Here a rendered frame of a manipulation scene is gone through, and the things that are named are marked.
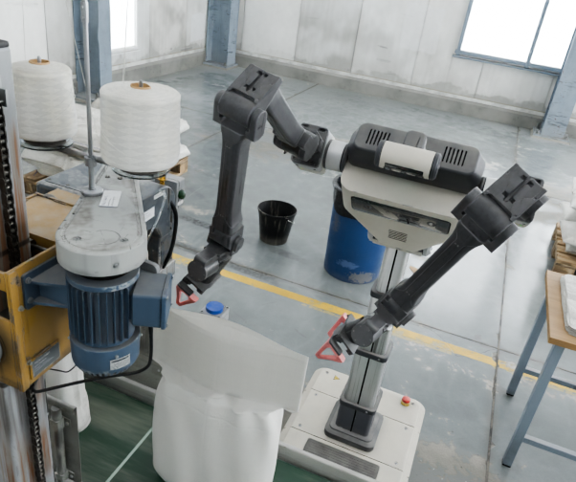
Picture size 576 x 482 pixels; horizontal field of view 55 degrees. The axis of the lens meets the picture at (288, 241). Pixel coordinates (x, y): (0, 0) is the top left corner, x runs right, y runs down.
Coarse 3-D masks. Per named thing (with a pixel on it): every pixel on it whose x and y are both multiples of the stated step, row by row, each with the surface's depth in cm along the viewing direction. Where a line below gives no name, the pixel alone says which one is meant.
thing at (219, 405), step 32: (192, 320) 162; (224, 320) 159; (160, 352) 168; (192, 352) 160; (224, 352) 154; (256, 352) 152; (288, 352) 150; (160, 384) 166; (192, 384) 163; (224, 384) 159; (256, 384) 157; (288, 384) 155; (160, 416) 170; (192, 416) 163; (224, 416) 159; (256, 416) 157; (160, 448) 175; (192, 448) 168; (224, 448) 163; (256, 448) 160; (192, 480) 174; (224, 480) 169; (256, 480) 166
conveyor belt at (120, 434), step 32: (96, 384) 217; (96, 416) 204; (128, 416) 206; (96, 448) 192; (128, 448) 193; (96, 480) 180; (128, 480) 182; (160, 480) 183; (288, 480) 190; (320, 480) 191
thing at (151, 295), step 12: (144, 276) 122; (156, 276) 123; (168, 276) 123; (144, 288) 118; (156, 288) 119; (168, 288) 120; (132, 300) 116; (144, 300) 117; (156, 300) 117; (168, 300) 123; (132, 312) 118; (144, 312) 118; (156, 312) 118; (168, 312) 125; (132, 324) 120; (144, 324) 120; (156, 324) 120
